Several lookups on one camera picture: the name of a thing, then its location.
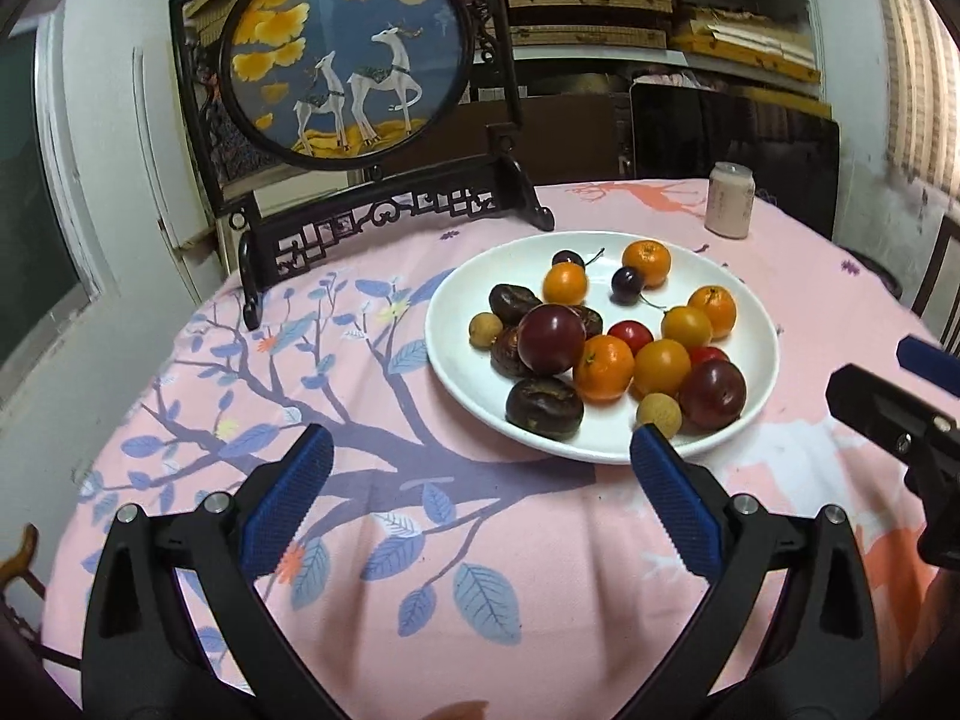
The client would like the pink beverage can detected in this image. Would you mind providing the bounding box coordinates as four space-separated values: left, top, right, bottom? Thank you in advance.
704 161 755 241

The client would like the round deer embroidery screen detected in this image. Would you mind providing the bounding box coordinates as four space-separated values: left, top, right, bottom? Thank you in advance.
169 0 555 328

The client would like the mandarin orange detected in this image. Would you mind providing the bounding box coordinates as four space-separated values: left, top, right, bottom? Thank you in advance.
622 239 672 289
573 335 635 403
686 284 737 340

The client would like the dark cherry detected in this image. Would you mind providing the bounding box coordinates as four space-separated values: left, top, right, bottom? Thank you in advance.
610 265 662 310
551 247 605 268

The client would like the person's left hand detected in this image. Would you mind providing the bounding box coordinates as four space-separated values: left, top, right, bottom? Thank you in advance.
423 699 488 720

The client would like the small red tomato upper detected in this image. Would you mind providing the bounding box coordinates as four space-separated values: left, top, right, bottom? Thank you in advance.
608 320 654 356

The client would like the dark water chestnut top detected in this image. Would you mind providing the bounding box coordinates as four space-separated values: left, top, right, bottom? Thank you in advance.
488 283 542 327

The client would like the yellow longan fruit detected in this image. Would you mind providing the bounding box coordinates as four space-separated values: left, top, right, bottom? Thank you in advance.
636 394 683 440

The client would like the dark cherry left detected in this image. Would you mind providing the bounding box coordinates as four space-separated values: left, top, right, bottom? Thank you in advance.
551 247 605 268

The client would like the dark water chestnut bottom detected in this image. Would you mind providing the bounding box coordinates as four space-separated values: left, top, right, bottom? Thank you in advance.
505 379 584 440

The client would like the orange cherry tomato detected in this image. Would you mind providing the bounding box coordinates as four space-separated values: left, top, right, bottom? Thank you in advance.
631 340 692 398

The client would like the small orange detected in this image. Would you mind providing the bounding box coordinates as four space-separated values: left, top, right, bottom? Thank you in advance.
542 262 589 305

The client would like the red cherry tomato lower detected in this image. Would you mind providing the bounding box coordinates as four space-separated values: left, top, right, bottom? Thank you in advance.
688 346 729 367

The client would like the wooden shelf with boxes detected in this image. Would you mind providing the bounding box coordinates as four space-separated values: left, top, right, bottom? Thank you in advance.
501 0 828 114

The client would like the yellow plum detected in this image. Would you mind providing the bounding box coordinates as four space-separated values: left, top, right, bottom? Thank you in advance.
661 305 713 349

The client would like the dark red plum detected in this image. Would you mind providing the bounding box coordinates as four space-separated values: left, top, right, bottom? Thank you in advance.
517 304 586 376
679 359 747 431

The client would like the dark water chestnut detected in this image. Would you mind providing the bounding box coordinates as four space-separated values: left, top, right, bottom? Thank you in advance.
571 305 604 340
505 379 584 440
488 283 542 327
490 327 532 379

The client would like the pink printed tablecloth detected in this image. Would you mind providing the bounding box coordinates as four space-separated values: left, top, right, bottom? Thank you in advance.
43 181 932 718

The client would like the white framed window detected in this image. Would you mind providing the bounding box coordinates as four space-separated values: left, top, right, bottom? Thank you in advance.
2 0 116 405

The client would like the black chair back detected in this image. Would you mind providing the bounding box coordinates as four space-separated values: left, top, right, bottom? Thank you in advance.
630 83 839 239

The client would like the dark cherry right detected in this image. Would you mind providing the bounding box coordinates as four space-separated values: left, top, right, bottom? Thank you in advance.
610 265 662 310

